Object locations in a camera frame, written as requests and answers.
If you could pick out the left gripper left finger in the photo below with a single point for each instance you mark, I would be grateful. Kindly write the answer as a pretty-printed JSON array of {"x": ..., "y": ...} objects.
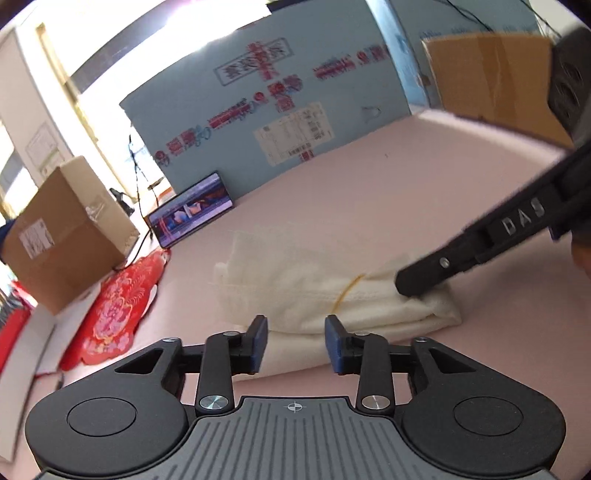
[{"x": 129, "y": 415}]

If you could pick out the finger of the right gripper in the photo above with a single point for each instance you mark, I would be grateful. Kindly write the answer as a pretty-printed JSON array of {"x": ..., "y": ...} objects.
[{"x": 457, "y": 256}]

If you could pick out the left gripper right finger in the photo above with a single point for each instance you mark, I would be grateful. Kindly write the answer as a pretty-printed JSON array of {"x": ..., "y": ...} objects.
[{"x": 457, "y": 414}]

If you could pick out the yellow rubber band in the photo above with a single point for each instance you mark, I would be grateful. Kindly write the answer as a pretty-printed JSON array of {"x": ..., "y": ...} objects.
[{"x": 345, "y": 293}]

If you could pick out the white nonwoven shopping bag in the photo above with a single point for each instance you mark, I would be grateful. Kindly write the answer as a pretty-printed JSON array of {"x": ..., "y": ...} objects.
[{"x": 294, "y": 287}]

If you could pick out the person right hand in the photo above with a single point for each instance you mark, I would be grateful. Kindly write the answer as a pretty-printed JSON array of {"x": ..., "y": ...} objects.
[{"x": 581, "y": 250}]

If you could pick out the red paper decoration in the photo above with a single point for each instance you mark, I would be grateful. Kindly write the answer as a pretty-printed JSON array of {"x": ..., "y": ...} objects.
[{"x": 108, "y": 328}]

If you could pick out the white and red flat box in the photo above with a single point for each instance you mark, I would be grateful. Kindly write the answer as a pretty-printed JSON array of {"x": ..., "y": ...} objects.
[{"x": 38, "y": 350}]

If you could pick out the open brown cardboard box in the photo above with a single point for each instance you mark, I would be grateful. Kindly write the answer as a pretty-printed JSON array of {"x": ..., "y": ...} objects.
[{"x": 500, "y": 79}]

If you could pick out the sealed brown cardboard box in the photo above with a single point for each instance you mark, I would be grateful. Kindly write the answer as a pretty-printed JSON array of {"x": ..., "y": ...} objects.
[{"x": 70, "y": 235}]

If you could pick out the smartphone with lit screen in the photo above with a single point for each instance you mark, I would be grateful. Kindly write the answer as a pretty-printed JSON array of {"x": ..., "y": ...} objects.
[{"x": 189, "y": 211}]

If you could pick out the large light blue box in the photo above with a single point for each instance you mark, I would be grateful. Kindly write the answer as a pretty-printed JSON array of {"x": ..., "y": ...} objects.
[{"x": 307, "y": 79}]

